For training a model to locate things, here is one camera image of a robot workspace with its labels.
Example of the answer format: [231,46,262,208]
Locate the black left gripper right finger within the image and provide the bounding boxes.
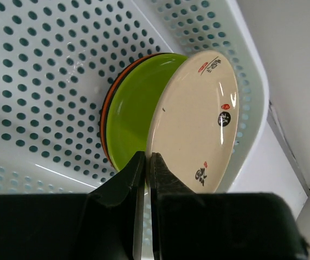
[150,153,309,259]

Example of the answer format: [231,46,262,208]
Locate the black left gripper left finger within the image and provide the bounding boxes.
[0,152,145,259]

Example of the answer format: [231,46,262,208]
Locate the black plate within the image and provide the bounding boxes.
[99,53,169,147]

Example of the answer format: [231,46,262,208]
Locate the orange plate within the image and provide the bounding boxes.
[100,53,160,166]

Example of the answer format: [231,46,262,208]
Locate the beige plate with symbols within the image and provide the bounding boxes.
[145,50,239,193]

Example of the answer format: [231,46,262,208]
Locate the green plate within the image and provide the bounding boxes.
[106,53,187,172]

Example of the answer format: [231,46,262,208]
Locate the white perforated plastic basket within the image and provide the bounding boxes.
[0,1,269,196]

